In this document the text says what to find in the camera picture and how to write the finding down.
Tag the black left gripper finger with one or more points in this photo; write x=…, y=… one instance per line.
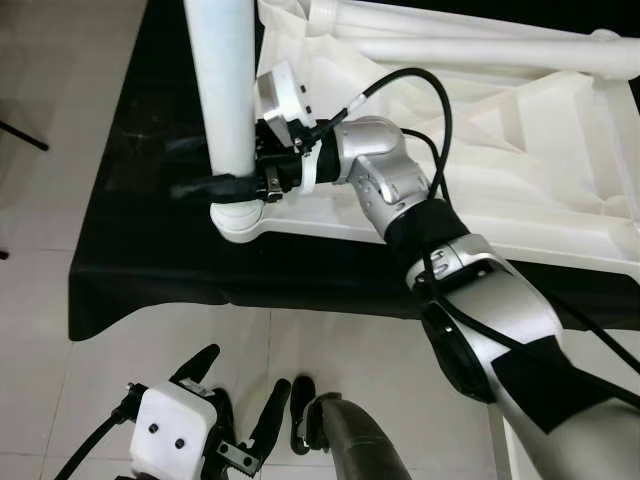
x=197, y=365
x=270, y=420

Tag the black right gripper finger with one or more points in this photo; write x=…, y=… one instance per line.
x=215, y=187

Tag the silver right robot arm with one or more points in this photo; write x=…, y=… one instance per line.
x=480, y=300

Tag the black tablecloth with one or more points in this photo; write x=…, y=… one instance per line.
x=140, y=250

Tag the black folding chair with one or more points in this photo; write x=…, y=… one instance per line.
x=25, y=135

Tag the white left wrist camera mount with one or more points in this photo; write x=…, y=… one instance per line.
x=175, y=430

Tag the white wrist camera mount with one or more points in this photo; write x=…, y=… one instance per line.
x=175, y=430
x=285, y=95

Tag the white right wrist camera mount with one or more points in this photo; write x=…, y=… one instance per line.
x=285, y=95

